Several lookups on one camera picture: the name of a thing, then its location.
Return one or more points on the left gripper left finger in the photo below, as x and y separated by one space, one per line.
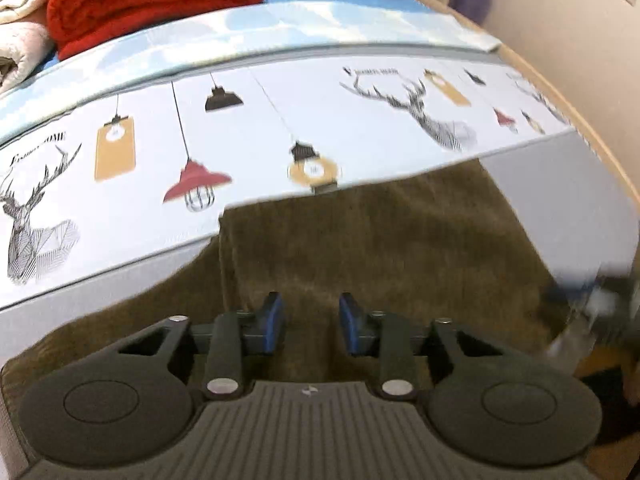
137 396

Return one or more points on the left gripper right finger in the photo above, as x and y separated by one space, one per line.
489 401

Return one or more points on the dark olive corduroy pants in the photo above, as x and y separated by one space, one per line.
440 245

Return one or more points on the white deer print bedsheet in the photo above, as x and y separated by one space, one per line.
114 196

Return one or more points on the cream folded blanket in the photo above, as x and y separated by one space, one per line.
25 40

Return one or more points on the light blue patterned quilt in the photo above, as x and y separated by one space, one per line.
220 36

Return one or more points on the wooden bed frame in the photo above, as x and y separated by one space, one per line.
588 133

